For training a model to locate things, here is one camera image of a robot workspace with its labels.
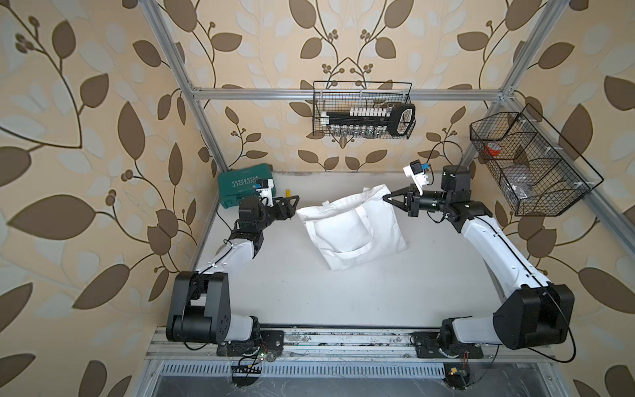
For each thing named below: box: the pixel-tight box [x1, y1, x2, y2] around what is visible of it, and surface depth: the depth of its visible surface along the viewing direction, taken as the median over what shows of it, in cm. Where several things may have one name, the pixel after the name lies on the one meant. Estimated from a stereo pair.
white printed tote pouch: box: [296, 184, 408, 271], surface depth 80 cm
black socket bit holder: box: [320, 103, 416, 137], surface depth 86 cm
